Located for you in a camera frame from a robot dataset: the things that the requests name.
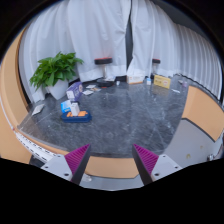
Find wide white curtain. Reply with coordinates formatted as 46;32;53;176
18;0;132;103

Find flat white packet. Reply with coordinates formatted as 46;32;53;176
31;103;46;117

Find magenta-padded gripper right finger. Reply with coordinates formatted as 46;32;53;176
131;143;183;186

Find orange curved counter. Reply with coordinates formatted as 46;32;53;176
181;85;224;142

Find white carton with orange print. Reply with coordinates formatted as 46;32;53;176
126;74;145;85

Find white pleated curtain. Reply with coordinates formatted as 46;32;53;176
126;0;224;101

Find large black red bar stool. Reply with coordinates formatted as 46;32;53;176
93;57;116;88

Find small black red bar stool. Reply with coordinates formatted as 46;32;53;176
151;58;162;80

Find purple cardboard box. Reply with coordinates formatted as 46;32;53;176
65;81;84;102

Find green plant in white pot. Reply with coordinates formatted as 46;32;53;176
29;51;85;101

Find yellow box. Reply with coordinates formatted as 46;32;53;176
153;74;172;90

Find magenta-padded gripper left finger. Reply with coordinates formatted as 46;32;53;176
40;143;92;186

